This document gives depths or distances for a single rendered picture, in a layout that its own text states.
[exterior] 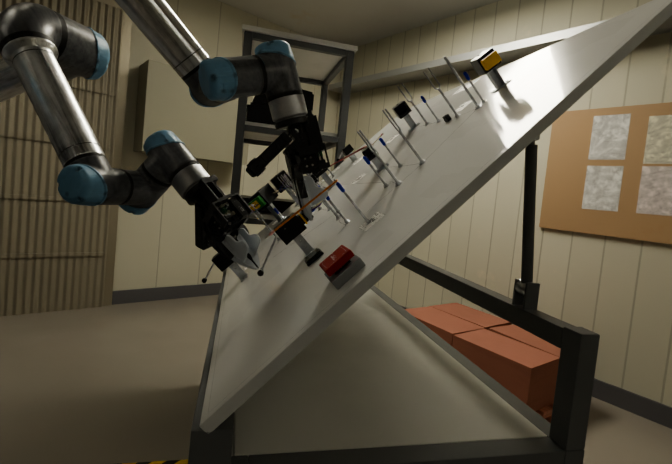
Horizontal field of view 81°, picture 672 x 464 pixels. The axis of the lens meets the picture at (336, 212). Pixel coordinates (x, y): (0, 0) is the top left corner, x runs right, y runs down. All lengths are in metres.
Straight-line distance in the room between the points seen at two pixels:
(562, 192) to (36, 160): 3.94
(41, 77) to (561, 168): 3.02
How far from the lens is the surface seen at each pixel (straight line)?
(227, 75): 0.78
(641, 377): 3.27
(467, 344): 2.60
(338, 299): 0.56
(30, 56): 1.01
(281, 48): 0.84
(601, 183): 3.19
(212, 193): 0.84
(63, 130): 0.91
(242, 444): 0.70
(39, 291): 3.94
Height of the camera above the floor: 1.19
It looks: 3 degrees down
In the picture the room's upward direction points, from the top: 6 degrees clockwise
